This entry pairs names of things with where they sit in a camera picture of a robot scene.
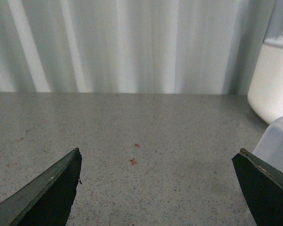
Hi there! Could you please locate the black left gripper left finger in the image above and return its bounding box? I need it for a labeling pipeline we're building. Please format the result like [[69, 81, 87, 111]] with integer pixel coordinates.
[[0, 148, 82, 226]]

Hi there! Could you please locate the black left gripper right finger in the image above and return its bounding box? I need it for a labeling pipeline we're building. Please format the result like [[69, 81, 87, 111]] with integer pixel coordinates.
[[232, 148, 283, 226]]

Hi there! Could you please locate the clear plastic egg box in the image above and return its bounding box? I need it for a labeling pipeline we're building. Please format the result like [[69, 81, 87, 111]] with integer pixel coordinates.
[[252, 117, 283, 173]]

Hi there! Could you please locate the white Joyoung blender appliance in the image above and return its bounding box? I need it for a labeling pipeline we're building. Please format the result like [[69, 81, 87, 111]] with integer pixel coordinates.
[[247, 0, 283, 124]]

